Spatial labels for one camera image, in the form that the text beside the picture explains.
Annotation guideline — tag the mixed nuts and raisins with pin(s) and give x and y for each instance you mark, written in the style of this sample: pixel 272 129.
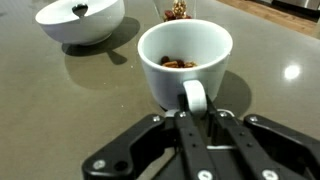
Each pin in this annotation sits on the mixed nuts and raisins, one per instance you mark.
pixel 178 10
pixel 178 63

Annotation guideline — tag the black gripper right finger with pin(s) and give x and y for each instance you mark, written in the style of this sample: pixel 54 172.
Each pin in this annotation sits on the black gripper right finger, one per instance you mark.
pixel 283 143

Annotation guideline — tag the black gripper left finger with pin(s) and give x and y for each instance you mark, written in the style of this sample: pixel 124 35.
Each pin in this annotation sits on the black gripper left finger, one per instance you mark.
pixel 126 150

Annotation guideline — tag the white ceramic bowl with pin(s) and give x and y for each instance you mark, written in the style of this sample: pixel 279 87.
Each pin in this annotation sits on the white ceramic bowl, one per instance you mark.
pixel 86 30

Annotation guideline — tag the white ceramic mug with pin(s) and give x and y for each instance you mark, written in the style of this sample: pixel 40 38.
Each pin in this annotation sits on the white ceramic mug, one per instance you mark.
pixel 166 83

